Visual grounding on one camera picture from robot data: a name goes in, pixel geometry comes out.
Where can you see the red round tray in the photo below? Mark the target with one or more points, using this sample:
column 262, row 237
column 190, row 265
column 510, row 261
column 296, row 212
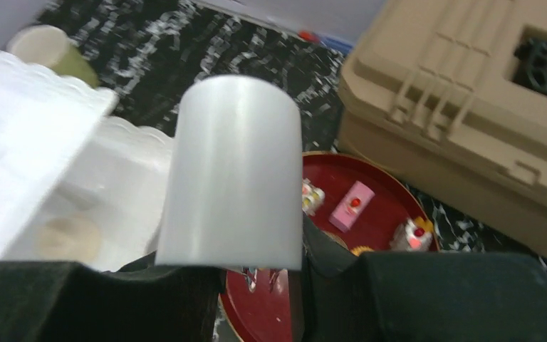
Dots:
column 264, row 313

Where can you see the white three-tier cake stand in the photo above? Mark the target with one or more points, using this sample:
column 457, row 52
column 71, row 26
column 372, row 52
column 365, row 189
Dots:
column 63, row 154

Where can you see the strawberry cream cake slice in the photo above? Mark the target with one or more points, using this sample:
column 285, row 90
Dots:
column 413, row 235

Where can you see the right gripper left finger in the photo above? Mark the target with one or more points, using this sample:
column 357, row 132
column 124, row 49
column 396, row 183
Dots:
column 68, row 301

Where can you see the orange round cookie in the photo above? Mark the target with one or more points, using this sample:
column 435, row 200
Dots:
column 357, row 251

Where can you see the beige round macaron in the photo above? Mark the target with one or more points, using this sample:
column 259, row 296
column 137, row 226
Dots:
column 72, row 239

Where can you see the triangular sandwich cake slice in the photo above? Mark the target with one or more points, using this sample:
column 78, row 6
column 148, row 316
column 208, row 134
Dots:
column 312, row 197

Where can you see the yellow-green cup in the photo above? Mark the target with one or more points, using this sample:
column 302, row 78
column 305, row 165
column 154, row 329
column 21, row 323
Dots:
column 51, row 47

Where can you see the blue and red pen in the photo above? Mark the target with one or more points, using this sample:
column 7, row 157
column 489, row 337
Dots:
column 327, row 41

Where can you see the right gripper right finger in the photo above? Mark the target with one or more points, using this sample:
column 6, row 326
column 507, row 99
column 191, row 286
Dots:
column 419, row 296

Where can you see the pink cake block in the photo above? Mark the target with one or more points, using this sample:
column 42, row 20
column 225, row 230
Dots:
column 344, row 216

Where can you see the silver metal tongs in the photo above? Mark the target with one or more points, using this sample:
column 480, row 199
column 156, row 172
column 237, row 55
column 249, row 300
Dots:
column 234, row 189

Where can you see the tan plastic toolbox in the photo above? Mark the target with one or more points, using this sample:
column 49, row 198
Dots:
column 451, row 96

